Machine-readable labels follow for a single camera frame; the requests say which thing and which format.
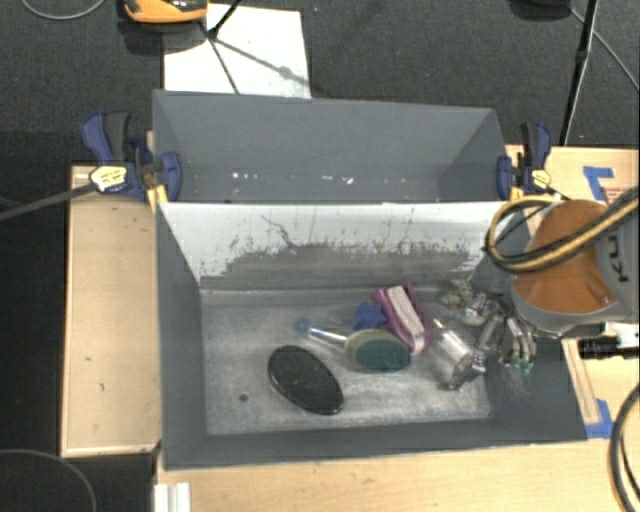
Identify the pale wood board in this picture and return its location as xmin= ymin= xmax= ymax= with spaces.
xmin=59 ymin=164 xmax=164 ymax=459

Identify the purple and white brush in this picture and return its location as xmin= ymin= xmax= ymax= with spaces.
xmin=372 ymin=283 xmax=434 ymax=357

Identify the clear plastic bottle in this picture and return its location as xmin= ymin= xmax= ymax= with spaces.
xmin=430 ymin=318 xmax=475 ymax=369

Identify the grey metal bin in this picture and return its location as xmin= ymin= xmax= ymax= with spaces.
xmin=151 ymin=88 xmax=589 ymax=471

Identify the small camouflage patterned thing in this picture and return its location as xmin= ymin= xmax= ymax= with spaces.
xmin=439 ymin=279 xmax=475 ymax=308

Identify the black cylinder on white bracket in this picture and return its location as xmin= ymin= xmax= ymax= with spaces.
xmin=577 ymin=322 xmax=640 ymax=359

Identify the blue star-shaped toy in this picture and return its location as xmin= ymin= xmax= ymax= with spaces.
xmin=351 ymin=301 xmax=389 ymax=332

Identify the green round brush clear handle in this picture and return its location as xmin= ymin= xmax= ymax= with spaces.
xmin=293 ymin=315 xmax=414 ymax=375

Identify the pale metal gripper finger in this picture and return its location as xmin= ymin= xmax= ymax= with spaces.
xmin=458 ymin=293 xmax=497 ymax=326
xmin=447 ymin=351 xmax=488 ymax=392

